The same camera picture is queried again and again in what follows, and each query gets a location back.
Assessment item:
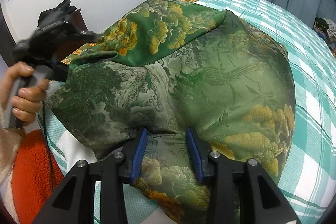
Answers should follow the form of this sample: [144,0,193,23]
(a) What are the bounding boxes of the green landscape print jacket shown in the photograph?
[47,0,295,223]

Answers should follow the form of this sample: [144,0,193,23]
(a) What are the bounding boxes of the pile of clothes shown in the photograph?
[313,18,336,57]

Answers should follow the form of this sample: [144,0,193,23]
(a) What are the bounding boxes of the person's left hand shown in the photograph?
[1,62,50,126]

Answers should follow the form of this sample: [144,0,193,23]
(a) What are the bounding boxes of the orange fleece garment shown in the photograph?
[11,130,64,223]

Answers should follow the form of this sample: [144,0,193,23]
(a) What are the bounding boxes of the teal white checked bedsheet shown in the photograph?
[38,0,335,223]

